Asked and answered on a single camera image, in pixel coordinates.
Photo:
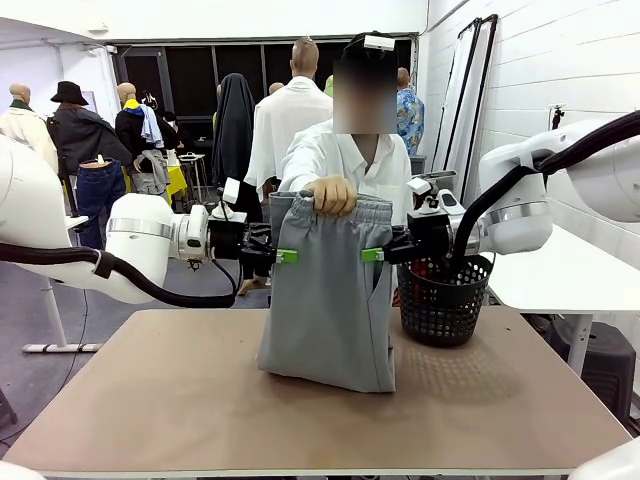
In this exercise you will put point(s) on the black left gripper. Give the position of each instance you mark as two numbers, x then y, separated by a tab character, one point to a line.
225	242

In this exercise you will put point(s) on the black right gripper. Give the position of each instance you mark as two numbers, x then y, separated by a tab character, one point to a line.
430	232

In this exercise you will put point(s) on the black perforated plastic basket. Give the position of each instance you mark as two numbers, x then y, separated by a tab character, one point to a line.
440	310

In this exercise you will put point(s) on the grey training pants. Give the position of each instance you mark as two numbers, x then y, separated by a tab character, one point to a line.
330	310

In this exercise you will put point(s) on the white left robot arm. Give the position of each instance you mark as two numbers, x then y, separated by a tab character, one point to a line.
140	235

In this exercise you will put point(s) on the person's right forearm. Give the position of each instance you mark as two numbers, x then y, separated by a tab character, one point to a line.
310	165

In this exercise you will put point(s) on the person's right hand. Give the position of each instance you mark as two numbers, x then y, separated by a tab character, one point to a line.
332	197

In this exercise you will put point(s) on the person's white shirt torso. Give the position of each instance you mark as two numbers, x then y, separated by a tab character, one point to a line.
380	165

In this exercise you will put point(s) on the grey metal tray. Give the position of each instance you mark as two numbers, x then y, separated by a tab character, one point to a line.
435	175

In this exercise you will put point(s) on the yellow covered table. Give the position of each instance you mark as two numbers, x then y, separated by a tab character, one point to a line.
177	182

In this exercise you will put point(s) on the white stool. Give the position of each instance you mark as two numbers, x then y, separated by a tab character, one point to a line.
192	157

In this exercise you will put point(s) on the person in blue floral shirt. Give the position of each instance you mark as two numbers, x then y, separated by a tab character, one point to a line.
410	120

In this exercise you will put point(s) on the mannequin in black hooded cloak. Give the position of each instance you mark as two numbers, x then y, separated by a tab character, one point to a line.
232	125

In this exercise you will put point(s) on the mannequin in light jeans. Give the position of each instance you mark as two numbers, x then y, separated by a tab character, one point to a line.
152	172

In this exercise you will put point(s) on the person with face mask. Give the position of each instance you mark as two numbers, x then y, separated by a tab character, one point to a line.
172	130

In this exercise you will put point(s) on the light green cloth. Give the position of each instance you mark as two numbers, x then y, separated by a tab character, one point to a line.
329	85

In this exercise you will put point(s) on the white side table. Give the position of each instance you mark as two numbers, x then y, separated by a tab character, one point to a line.
560	280

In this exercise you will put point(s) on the mannequin in dark blue jeans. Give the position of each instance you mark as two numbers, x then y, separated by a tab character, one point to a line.
100	200

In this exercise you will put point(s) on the mannequin with yellow scarf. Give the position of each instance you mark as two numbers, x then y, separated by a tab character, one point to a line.
132	130

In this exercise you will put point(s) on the black cap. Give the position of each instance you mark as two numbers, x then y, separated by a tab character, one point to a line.
357	47

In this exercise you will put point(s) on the black tripod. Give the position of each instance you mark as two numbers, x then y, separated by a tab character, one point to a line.
556	117

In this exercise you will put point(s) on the mannequin with black hat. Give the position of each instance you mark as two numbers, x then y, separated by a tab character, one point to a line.
85	135

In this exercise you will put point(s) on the white table leg stand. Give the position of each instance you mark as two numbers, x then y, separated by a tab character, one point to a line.
60	347

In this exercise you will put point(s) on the black stool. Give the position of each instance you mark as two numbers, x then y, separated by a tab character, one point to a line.
605	365

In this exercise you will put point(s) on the mannequin in beige coat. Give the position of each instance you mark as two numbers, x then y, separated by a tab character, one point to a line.
22	130

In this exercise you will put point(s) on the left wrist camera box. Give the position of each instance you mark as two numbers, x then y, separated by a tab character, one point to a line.
232	192

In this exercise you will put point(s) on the folded black frame panels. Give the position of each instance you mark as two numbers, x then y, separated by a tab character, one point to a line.
465	100

